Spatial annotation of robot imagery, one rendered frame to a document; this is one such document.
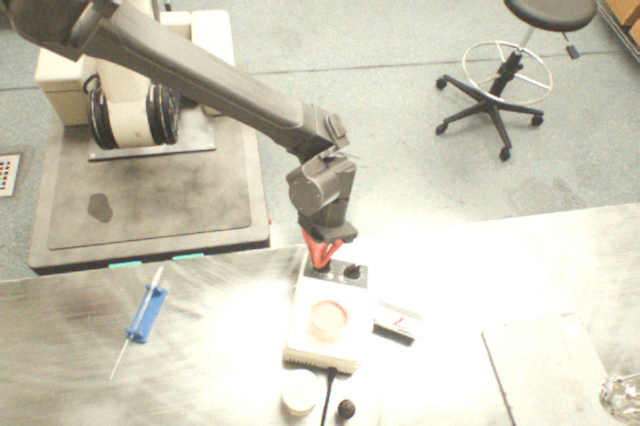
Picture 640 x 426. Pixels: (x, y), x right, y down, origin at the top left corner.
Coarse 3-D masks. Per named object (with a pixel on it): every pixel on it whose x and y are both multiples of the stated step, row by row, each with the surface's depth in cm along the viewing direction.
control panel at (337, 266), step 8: (312, 264) 80; (336, 264) 82; (344, 264) 82; (304, 272) 78; (312, 272) 79; (320, 272) 79; (328, 272) 79; (336, 272) 80; (360, 272) 81; (328, 280) 77; (336, 280) 78; (344, 280) 78; (352, 280) 78; (360, 280) 79
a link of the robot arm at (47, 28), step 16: (0, 0) 43; (16, 0) 42; (32, 0) 41; (48, 0) 41; (64, 0) 41; (80, 0) 42; (16, 16) 43; (32, 16) 42; (48, 16) 42; (64, 16) 43; (80, 16) 45; (32, 32) 44; (48, 32) 44; (64, 32) 45
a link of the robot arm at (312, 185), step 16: (336, 128) 67; (336, 144) 67; (304, 160) 71; (320, 160) 66; (288, 176) 64; (304, 176) 62; (320, 176) 63; (336, 176) 66; (304, 192) 63; (320, 192) 62; (336, 192) 65; (304, 208) 64; (320, 208) 63
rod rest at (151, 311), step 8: (160, 288) 80; (144, 296) 79; (152, 296) 79; (160, 296) 79; (152, 304) 78; (160, 304) 78; (144, 312) 77; (152, 312) 77; (144, 320) 77; (152, 320) 77; (128, 328) 73; (136, 328) 76; (144, 328) 76; (128, 336) 75; (136, 336) 75; (144, 336) 75
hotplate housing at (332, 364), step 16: (304, 256) 83; (368, 272) 81; (352, 288) 77; (368, 288) 77; (368, 304) 76; (288, 320) 73; (288, 352) 70; (304, 352) 70; (336, 368) 73; (352, 368) 71
